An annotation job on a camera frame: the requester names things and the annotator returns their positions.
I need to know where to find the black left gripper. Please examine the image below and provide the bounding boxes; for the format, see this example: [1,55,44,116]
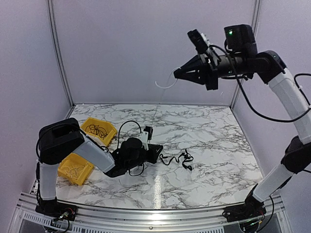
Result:
[126,144,163,171]

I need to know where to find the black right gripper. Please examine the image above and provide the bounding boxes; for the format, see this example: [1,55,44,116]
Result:
[175,49,251,89]

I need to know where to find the cable bundle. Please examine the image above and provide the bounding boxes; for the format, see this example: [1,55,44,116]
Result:
[159,149,194,172]

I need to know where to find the white cables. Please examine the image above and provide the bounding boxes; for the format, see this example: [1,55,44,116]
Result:
[59,163,89,180]

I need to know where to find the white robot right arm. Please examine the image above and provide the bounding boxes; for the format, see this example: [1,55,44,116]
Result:
[173,24,311,217]

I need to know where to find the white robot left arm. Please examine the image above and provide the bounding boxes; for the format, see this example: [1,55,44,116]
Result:
[36,118,163,216]

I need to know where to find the yellow bin far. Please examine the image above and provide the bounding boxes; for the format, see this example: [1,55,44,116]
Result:
[81,117,118,147]

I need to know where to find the yellow bin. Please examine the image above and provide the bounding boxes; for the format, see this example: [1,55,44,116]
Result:
[81,117,118,147]
[58,153,94,186]

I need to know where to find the yellow bin near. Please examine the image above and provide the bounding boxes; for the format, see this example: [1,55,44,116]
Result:
[58,153,94,186]

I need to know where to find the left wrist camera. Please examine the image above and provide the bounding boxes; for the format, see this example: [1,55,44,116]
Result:
[140,126,153,150]

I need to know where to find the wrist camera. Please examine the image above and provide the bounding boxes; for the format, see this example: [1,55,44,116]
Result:
[187,29,217,59]
[140,126,153,150]

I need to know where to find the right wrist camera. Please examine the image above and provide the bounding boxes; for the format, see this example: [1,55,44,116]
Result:
[187,29,217,59]

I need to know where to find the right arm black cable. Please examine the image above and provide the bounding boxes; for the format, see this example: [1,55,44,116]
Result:
[208,44,311,123]

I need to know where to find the black cables in far bin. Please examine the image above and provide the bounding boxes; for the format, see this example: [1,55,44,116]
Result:
[86,123,109,136]

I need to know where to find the right aluminium corner post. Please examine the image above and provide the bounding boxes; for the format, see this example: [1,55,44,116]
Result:
[230,0,261,110]

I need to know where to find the aluminium corner post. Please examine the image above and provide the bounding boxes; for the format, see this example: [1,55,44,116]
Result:
[47,0,75,108]
[230,0,261,110]

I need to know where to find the left aluminium corner post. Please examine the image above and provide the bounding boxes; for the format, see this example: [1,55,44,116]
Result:
[47,0,75,108]

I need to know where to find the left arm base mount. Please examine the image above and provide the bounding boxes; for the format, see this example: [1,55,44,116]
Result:
[35,199,77,221]

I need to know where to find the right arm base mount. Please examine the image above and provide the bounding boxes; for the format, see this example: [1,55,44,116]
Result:
[222,194,266,222]

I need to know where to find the aluminium front rail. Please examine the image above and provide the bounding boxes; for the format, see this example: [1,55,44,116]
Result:
[8,193,292,233]

